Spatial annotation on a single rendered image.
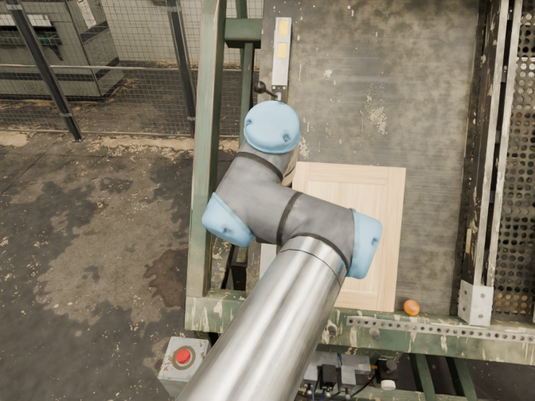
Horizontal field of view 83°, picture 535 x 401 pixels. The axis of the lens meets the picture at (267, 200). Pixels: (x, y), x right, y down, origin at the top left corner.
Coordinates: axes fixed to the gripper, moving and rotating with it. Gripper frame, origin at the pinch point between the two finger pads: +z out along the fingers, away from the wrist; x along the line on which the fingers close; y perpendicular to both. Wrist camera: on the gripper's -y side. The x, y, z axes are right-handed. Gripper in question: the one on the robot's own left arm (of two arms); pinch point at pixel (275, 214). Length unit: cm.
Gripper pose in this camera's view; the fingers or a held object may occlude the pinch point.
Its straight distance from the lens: 72.0
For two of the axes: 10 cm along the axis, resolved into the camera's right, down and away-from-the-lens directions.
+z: 0.4, 3.3, 9.4
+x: -10.0, -0.6, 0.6
